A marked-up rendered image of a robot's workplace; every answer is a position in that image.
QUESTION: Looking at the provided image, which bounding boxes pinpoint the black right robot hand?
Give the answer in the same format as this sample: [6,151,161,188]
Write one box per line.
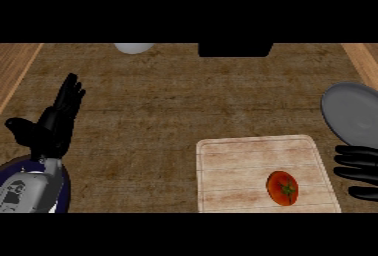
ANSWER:
[333,144,378,202]

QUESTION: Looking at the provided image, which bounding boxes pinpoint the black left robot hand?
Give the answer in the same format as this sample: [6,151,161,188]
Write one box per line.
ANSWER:
[3,72,88,160]

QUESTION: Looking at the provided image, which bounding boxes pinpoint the grey round pan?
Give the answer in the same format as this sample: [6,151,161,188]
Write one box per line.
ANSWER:
[321,81,378,150]

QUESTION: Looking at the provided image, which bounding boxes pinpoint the red tomato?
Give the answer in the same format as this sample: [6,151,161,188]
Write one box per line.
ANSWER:
[265,170,302,207]

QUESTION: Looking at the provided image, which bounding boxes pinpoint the pale wooden cutting board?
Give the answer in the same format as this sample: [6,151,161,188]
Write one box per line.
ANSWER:
[195,134,344,214]

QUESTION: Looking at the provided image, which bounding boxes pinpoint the dark blue round object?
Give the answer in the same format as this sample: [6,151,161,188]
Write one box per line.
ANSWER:
[0,159,73,214]

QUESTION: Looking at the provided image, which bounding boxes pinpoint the white rounded object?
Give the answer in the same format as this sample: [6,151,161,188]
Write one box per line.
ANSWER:
[113,42,157,55]

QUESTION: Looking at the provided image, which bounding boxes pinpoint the black appliance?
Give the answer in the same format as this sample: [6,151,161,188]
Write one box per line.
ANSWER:
[197,42,275,58]

